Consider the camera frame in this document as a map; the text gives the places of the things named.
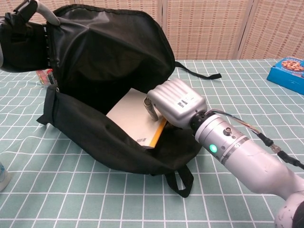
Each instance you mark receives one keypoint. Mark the book with yellow spine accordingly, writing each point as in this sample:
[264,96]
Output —
[128,118]

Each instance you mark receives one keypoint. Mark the blue chocolate chip cookie box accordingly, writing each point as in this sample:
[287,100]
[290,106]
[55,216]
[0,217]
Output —
[287,76]

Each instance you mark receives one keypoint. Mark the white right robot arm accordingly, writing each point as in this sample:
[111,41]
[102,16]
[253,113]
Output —
[244,156]

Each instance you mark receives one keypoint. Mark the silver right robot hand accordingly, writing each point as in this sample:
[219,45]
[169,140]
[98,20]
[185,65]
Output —
[180,102]

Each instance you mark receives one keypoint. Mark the green checkered tablecloth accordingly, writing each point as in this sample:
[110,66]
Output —
[118,202]

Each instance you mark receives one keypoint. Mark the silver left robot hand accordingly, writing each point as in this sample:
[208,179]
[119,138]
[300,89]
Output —
[21,42]

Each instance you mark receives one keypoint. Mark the woven bamboo folding screen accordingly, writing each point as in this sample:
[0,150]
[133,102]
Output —
[213,28]

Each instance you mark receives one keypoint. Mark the clear box of red-black items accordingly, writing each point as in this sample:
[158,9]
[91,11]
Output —
[46,77]

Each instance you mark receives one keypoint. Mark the black fabric backpack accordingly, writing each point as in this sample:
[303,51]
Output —
[107,59]

